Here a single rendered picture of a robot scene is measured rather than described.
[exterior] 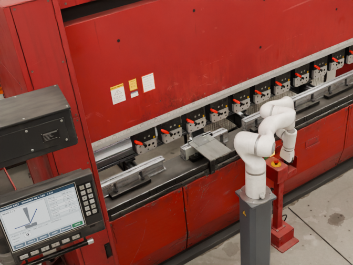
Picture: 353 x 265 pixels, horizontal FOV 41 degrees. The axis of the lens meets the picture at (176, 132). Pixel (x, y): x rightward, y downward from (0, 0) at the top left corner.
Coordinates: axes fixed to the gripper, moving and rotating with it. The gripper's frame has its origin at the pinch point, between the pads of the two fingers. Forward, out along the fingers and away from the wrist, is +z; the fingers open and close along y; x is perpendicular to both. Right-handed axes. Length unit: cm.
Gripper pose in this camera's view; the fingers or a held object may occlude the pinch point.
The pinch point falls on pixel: (286, 163)
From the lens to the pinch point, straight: 353.9
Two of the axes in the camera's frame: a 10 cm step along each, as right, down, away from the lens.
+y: 6.1, 4.9, -6.2
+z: 0.4, 7.6, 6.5
